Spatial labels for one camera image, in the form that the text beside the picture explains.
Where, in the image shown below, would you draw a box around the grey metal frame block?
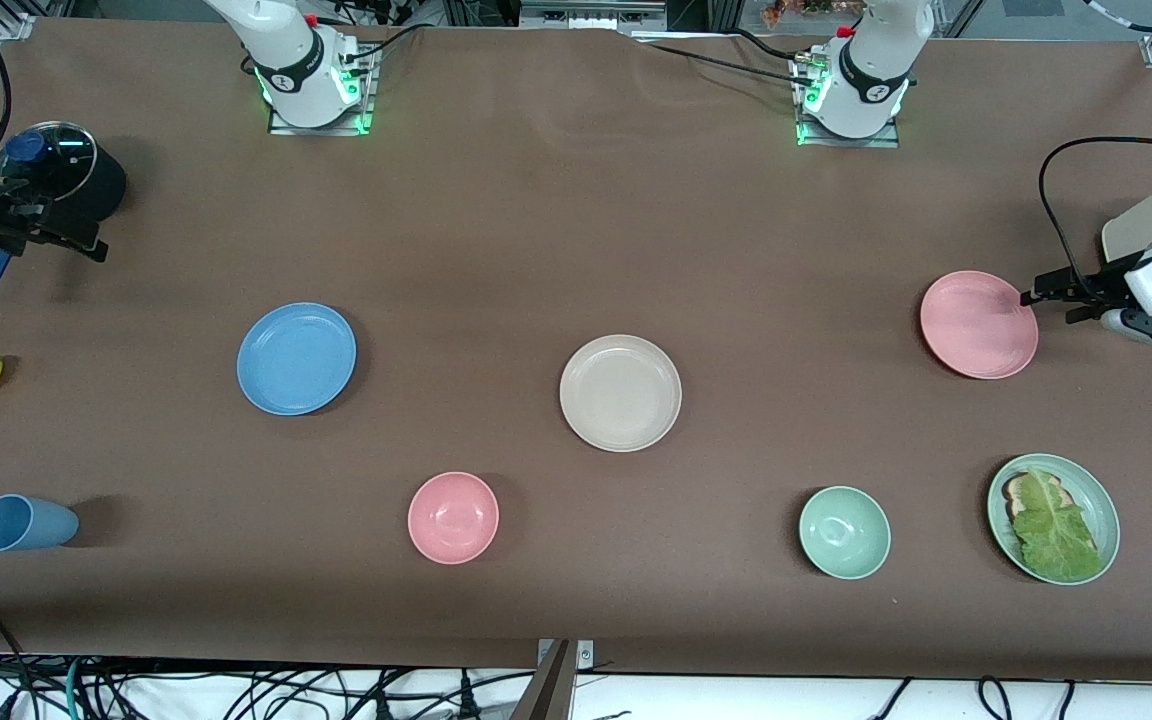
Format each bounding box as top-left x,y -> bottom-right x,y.
519,0 -> 669,33

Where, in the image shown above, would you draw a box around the green plate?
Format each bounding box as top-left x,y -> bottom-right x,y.
986,453 -> 1121,586

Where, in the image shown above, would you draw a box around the pink plate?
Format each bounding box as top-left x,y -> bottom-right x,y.
920,270 -> 1040,381

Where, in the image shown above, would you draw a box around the black arm base cable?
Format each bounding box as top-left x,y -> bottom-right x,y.
731,28 -> 812,63
636,38 -> 809,81
341,25 -> 429,63

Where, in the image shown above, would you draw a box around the beige plate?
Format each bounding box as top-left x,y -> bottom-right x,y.
559,334 -> 683,453

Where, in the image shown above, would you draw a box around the orange and green decorations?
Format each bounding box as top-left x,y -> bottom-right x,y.
761,0 -> 872,26

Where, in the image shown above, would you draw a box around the toasted bread slice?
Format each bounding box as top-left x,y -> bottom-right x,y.
1001,473 -> 1067,521

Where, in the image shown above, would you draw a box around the glass lid with blue knob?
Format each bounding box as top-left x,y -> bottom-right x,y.
0,122 -> 97,206

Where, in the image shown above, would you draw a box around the dark metal post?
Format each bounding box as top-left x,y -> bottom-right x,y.
508,640 -> 577,720

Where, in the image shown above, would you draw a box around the small green bowl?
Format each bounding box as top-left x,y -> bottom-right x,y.
798,485 -> 892,581

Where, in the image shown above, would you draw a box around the green lettuce leaf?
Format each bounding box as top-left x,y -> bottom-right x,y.
1011,467 -> 1103,583

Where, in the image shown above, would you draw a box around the small metal table bracket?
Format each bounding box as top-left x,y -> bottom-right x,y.
536,638 -> 597,673

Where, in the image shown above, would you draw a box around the small pink bowl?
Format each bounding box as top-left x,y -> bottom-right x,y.
407,471 -> 500,566

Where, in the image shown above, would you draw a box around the black pot with blue handle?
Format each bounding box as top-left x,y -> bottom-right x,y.
0,120 -> 127,296

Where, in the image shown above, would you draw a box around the blue cup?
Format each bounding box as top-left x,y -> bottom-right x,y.
0,494 -> 80,553

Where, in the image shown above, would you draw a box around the blue plate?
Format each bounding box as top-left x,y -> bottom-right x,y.
236,302 -> 358,417

